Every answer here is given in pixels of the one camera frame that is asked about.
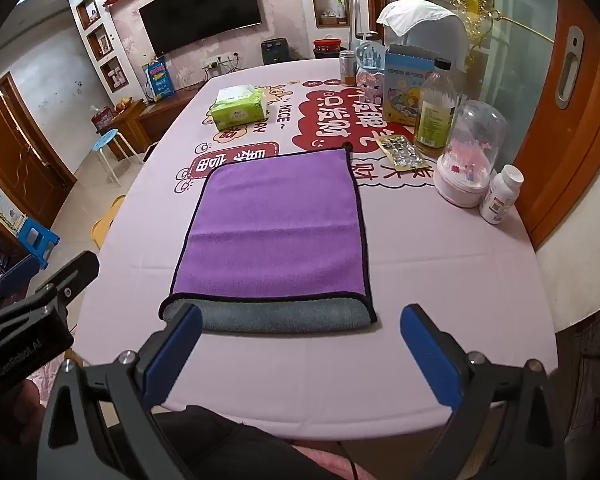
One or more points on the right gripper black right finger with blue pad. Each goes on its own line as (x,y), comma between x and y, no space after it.
(528,443)

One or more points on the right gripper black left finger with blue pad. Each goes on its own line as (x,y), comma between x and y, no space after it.
(98,422)

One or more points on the purple grey microfibre towel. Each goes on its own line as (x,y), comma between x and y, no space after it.
(277,246)

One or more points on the yellow chair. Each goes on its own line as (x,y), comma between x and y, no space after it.
(102,226)

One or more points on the blue plastic step stool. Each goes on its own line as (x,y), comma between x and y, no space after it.
(38,240)

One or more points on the white pill bottle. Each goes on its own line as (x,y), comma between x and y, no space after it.
(503,190)

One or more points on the wooden door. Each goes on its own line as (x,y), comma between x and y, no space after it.
(32,174)

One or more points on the blue round stool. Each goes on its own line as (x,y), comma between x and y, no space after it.
(114,136)

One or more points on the silver blister pill pack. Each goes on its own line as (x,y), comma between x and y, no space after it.
(401,154)

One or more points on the pink glass dome ornament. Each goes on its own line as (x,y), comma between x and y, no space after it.
(463,170)

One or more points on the wooden tv cabinet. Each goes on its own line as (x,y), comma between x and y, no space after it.
(140,123)

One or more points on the glass bottle amber liquid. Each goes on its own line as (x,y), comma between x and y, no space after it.
(436,109)

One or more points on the blue poster board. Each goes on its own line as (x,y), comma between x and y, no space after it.
(159,84)

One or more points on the green tissue pack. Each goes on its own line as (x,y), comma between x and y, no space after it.
(237,106)

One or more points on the blue duck cardboard box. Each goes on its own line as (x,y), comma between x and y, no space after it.
(406,69)

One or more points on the blue castle snow globe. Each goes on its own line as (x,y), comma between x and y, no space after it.
(370,56)

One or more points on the metal tin can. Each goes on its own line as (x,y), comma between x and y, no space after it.
(347,65)

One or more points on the black small heater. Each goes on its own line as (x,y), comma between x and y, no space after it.
(275,50)

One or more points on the red pot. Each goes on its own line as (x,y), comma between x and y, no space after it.
(327,47)

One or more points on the black wall television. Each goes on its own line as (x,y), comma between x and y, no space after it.
(172,24)

